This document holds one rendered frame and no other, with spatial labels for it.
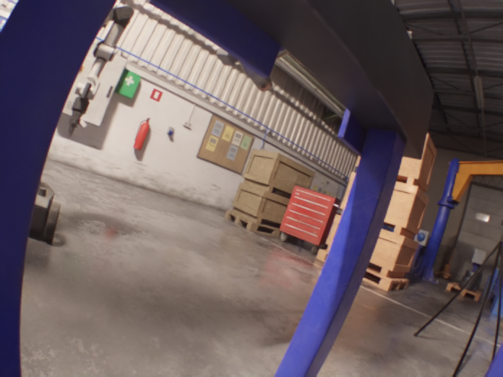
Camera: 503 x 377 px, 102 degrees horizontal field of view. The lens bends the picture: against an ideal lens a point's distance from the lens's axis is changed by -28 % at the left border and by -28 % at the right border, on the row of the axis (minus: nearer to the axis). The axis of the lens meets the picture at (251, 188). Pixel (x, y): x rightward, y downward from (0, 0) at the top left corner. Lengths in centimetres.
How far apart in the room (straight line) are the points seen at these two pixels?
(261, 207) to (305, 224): 76
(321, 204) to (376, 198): 404
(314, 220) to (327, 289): 403
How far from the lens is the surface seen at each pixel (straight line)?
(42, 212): 149
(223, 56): 81
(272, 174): 461
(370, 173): 42
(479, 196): 1316
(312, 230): 444
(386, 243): 372
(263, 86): 92
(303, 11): 25
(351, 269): 41
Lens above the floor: 57
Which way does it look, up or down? 1 degrees up
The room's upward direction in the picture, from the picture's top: 19 degrees clockwise
